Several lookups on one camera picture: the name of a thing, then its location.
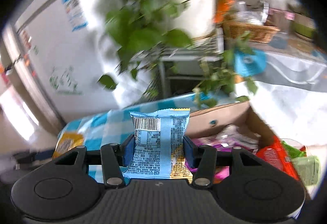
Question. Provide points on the green bowl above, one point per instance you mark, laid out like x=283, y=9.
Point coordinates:
x=304, y=27

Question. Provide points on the light blue snack packet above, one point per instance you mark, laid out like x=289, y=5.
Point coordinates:
x=155, y=142

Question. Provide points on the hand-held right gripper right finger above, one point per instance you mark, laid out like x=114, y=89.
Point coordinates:
x=189, y=152

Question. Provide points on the red cartoon snack packet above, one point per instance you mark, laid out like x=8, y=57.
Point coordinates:
x=270, y=157

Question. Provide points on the blue round woven fan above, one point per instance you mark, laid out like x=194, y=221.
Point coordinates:
x=249, y=62

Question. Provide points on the clear glass jar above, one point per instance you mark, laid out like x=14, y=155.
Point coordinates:
x=279, y=21

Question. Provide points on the white ribbed plant pot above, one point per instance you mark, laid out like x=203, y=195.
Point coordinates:
x=194, y=14

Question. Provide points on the blue round coaster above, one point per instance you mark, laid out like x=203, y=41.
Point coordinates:
x=279, y=41

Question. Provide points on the yellow snack packet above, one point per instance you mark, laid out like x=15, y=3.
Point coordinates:
x=67, y=142

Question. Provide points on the orange plastic object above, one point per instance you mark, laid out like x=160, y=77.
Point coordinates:
x=222, y=7

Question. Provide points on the cardboard box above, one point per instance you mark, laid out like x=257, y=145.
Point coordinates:
x=204, y=122

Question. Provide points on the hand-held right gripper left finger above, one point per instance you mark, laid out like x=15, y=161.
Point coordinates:
x=129, y=150

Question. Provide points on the grey white tablecloth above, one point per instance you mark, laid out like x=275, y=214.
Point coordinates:
x=281, y=101

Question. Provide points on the green trailing pothos plant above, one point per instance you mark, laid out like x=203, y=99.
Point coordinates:
x=143, y=35

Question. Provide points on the white metal plant rack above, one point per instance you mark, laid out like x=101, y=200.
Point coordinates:
x=189, y=54

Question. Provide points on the blue white checkered tablecloth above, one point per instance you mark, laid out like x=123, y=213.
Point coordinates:
x=102, y=124

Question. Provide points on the wicker basket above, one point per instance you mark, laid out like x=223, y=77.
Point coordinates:
x=250, y=32

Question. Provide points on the purple snack packet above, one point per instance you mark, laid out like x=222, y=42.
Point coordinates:
x=204, y=142

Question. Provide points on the bright green snack packet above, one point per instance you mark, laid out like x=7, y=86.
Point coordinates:
x=293, y=151

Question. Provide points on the white chest freezer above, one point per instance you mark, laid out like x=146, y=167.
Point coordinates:
x=63, y=60

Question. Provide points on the silver refrigerator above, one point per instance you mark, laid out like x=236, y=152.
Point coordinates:
x=25, y=91

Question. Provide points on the pale green bag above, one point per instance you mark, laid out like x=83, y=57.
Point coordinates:
x=306, y=170

